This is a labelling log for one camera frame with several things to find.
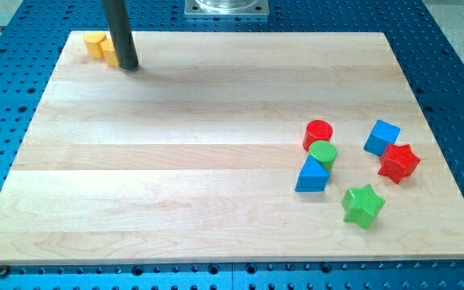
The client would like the green star block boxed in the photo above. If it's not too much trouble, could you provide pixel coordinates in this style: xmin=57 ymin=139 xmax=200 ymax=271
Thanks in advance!
xmin=342 ymin=184 xmax=386 ymax=230

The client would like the red star block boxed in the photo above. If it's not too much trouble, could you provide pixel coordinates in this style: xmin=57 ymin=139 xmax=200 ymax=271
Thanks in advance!
xmin=378 ymin=143 xmax=421 ymax=184

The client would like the light wooden board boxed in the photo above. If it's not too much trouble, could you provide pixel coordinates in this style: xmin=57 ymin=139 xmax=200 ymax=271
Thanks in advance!
xmin=0 ymin=31 xmax=464 ymax=266

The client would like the red cylinder block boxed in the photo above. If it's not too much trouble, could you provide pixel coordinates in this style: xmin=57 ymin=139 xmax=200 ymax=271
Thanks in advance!
xmin=302 ymin=119 xmax=334 ymax=151

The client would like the blue triangle block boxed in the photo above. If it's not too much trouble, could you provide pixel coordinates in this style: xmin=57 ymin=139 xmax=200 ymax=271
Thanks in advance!
xmin=295 ymin=155 xmax=329 ymax=193

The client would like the green cylinder block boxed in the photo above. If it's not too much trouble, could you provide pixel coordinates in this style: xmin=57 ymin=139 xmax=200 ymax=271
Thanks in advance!
xmin=309 ymin=140 xmax=338 ymax=172

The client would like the blue cube block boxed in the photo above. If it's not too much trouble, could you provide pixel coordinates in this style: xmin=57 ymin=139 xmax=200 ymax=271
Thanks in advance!
xmin=363 ymin=119 xmax=400 ymax=156

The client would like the yellow block behind rod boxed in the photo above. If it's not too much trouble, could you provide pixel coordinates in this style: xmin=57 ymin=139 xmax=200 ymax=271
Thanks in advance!
xmin=101 ymin=39 xmax=119 ymax=68

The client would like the yellow cylinder block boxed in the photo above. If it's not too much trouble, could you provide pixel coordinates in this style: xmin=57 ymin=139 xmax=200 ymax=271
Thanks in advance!
xmin=83 ymin=31 xmax=106 ymax=59

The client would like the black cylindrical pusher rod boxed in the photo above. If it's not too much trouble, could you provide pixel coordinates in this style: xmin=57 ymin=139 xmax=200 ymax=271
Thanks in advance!
xmin=101 ymin=0 xmax=139 ymax=71

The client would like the blue perforated metal table plate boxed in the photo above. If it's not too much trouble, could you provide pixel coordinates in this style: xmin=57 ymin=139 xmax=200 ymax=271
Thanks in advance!
xmin=0 ymin=0 xmax=464 ymax=289

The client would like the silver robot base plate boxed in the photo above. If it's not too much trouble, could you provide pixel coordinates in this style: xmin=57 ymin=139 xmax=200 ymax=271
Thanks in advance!
xmin=184 ymin=0 xmax=270 ymax=19

